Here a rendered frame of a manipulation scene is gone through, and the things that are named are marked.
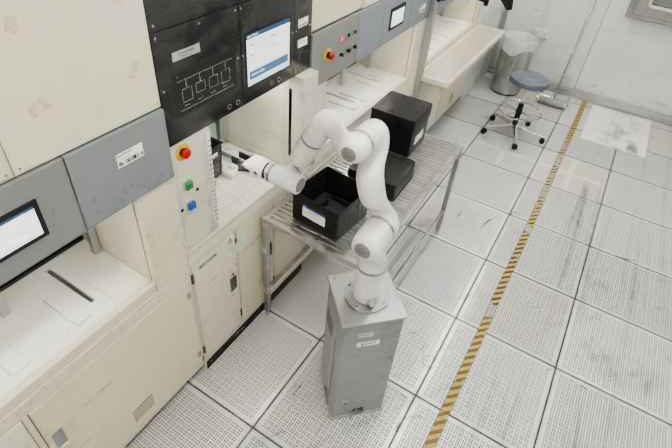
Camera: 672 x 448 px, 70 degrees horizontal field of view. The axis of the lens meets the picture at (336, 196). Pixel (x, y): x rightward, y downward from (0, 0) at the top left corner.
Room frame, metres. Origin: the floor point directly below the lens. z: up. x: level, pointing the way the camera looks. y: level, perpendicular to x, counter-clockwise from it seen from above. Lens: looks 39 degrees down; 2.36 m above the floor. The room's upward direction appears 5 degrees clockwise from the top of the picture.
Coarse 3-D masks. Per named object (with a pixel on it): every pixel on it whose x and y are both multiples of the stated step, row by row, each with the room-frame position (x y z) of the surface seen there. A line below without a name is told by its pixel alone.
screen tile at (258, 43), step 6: (252, 42) 1.80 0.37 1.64; (258, 42) 1.83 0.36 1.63; (264, 42) 1.86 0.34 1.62; (252, 48) 1.80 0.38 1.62; (258, 48) 1.83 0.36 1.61; (264, 48) 1.86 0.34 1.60; (264, 54) 1.86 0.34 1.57; (252, 60) 1.79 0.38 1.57; (258, 60) 1.83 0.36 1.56; (264, 60) 1.86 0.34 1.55; (252, 66) 1.79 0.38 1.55
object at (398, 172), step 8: (392, 160) 2.25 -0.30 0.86; (400, 160) 2.26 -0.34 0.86; (408, 160) 2.27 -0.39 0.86; (352, 168) 2.14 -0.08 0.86; (392, 168) 2.17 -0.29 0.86; (400, 168) 2.18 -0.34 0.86; (408, 168) 2.19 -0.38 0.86; (352, 176) 2.12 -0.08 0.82; (384, 176) 2.09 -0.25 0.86; (392, 176) 2.10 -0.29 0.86; (400, 176) 2.10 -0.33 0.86; (408, 176) 2.18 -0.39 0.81; (392, 184) 2.03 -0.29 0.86; (400, 184) 2.08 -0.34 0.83; (392, 192) 2.01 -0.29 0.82; (400, 192) 2.09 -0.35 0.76; (392, 200) 2.01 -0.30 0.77
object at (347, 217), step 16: (320, 176) 1.99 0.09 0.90; (336, 176) 2.00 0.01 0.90; (304, 192) 1.88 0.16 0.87; (320, 192) 2.00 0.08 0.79; (336, 192) 1.99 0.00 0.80; (352, 192) 1.94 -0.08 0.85; (304, 208) 1.76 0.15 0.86; (320, 208) 1.71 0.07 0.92; (336, 208) 1.90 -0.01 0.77; (352, 208) 1.76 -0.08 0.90; (320, 224) 1.71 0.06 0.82; (336, 224) 1.66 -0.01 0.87; (352, 224) 1.77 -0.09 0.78; (336, 240) 1.66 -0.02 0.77
